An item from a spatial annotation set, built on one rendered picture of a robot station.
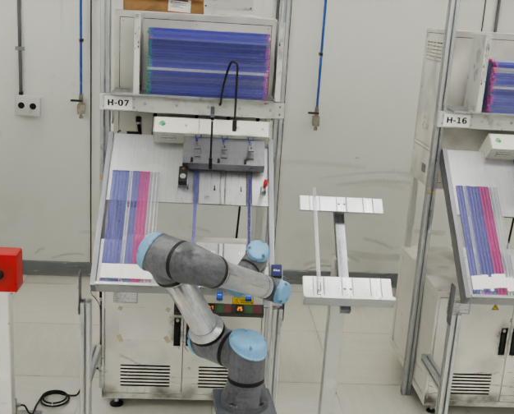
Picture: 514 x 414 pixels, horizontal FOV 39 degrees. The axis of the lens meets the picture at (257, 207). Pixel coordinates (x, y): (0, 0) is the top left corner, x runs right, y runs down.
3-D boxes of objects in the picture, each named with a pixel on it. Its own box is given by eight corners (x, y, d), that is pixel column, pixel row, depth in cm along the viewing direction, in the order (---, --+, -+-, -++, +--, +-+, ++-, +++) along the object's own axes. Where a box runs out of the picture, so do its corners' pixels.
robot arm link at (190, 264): (208, 246, 191) (298, 278, 230) (177, 237, 197) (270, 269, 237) (194, 289, 190) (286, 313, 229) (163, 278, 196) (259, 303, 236)
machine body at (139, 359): (258, 414, 327) (267, 285, 311) (101, 410, 322) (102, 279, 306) (250, 349, 389) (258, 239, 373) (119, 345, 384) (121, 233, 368)
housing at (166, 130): (266, 156, 317) (269, 136, 305) (153, 150, 314) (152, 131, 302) (266, 140, 322) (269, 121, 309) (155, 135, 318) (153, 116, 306)
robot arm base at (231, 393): (272, 415, 224) (273, 386, 221) (222, 416, 221) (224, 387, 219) (263, 390, 238) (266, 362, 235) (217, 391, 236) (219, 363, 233)
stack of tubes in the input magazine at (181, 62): (268, 100, 304) (272, 34, 297) (145, 94, 300) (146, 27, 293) (265, 97, 316) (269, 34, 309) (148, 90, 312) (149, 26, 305)
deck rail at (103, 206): (96, 291, 278) (94, 284, 273) (91, 291, 278) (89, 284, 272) (115, 140, 314) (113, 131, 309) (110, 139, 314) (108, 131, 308)
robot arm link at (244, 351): (249, 388, 219) (251, 347, 215) (215, 373, 227) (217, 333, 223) (273, 374, 228) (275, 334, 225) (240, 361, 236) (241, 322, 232)
